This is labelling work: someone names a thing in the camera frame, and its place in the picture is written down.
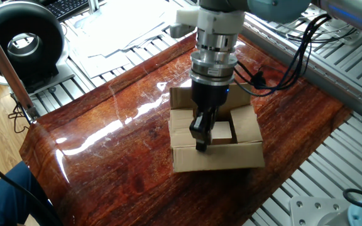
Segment bare aluminium diagonal post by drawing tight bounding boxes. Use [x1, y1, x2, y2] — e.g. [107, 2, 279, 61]
[0, 12, 40, 120]

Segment short aluminium upright profile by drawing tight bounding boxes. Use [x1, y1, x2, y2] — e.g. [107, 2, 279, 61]
[87, 0, 101, 14]

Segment thick black cable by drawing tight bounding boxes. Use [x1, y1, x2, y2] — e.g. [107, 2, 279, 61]
[0, 152, 63, 226]

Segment black and white cable bundle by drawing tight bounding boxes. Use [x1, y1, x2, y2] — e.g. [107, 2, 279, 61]
[275, 18, 359, 45]

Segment silver pedestal on drilled plate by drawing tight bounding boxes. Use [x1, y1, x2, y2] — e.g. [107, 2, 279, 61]
[300, 3, 362, 45]

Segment person's leg in blue trousers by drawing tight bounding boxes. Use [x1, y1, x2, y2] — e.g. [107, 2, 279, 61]
[0, 160, 64, 226]

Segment brown cardboard shipping box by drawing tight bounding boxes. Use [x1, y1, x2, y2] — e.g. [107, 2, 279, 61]
[168, 83, 266, 173]

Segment black computer keyboard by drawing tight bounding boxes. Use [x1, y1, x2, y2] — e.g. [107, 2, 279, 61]
[44, 0, 89, 21]

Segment grey aluminium frame beam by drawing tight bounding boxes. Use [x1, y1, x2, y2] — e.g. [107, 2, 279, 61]
[242, 21, 362, 129]

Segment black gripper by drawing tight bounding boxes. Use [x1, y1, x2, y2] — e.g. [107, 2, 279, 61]
[189, 80, 231, 153]

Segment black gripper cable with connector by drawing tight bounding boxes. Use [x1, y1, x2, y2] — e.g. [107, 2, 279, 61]
[233, 14, 332, 97]

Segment thin black wire tangle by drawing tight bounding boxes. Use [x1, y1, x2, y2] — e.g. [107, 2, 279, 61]
[7, 102, 31, 134]

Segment glossy wood-grain table mat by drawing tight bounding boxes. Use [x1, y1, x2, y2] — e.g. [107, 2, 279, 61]
[19, 31, 351, 226]

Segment white paper sheets pile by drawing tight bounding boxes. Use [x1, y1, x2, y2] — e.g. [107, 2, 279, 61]
[63, 0, 197, 79]

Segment drilled robot mounting plate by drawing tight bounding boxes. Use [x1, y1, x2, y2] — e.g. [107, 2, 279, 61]
[289, 196, 351, 226]

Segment small plain cardboard box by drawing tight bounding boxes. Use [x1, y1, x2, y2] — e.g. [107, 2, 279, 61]
[211, 121, 233, 145]

